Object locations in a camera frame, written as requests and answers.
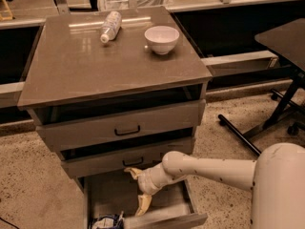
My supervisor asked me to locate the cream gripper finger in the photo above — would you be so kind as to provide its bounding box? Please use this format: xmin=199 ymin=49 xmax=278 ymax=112
xmin=124 ymin=167 xmax=142 ymax=180
xmin=135 ymin=194 xmax=153 ymax=217

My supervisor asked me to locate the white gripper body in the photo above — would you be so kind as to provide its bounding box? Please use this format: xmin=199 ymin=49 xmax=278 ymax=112
xmin=137 ymin=163 xmax=186 ymax=196

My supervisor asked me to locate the blue chip bag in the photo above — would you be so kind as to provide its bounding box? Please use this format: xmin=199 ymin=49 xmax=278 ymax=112
xmin=91 ymin=212 xmax=124 ymax=229

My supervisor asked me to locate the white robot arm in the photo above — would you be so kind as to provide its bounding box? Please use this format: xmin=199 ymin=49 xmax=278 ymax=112
xmin=125 ymin=143 xmax=305 ymax=229

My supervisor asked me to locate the middle grey drawer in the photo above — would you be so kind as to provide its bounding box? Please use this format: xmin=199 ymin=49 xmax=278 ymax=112
xmin=61 ymin=136 xmax=195 ymax=178

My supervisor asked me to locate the grey drawer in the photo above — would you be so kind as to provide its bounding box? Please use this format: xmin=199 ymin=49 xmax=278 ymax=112
xmin=61 ymin=136 xmax=195 ymax=178
xmin=36 ymin=99 xmax=206 ymax=152
xmin=84 ymin=170 xmax=208 ymax=229

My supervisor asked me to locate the bottom grey drawer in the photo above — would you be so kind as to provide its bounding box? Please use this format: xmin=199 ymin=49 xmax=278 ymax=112
xmin=84 ymin=170 xmax=208 ymax=229

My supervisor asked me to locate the grey drawer cabinet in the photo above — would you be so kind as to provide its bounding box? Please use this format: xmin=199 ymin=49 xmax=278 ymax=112
xmin=17 ymin=6 xmax=214 ymax=229

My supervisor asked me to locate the top grey drawer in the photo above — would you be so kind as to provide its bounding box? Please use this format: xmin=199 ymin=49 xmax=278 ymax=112
xmin=36 ymin=99 xmax=206 ymax=152

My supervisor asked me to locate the white ceramic bowl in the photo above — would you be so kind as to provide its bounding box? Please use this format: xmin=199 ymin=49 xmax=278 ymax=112
xmin=144 ymin=26 xmax=180 ymax=55

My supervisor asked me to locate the clear plastic water bottle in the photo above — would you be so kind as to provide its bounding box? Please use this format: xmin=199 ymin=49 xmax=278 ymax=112
xmin=100 ymin=11 xmax=122 ymax=43

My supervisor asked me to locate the black office chair base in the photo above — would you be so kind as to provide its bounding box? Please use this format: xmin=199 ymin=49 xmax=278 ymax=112
xmin=287 ymin=122 xmax=305 ymax=135

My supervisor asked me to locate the clear plastic bin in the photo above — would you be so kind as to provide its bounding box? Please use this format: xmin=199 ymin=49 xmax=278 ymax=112
xmin=98 ymin=0 xmax=173 ymax=11

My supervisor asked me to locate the black rolling side table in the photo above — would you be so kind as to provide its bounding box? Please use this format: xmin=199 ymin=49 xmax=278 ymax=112
xmin=217 ymin=17 xmax=305 ymax=157

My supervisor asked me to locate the black floor cable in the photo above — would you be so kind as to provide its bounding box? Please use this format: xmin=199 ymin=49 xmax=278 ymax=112
xmin=0 ymin=216 xmax=21 ymax=229

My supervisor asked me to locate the yellow wooden frame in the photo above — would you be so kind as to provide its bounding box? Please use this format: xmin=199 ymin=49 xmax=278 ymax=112
xmin=0 ymin=0 xmax=13 ymax=21

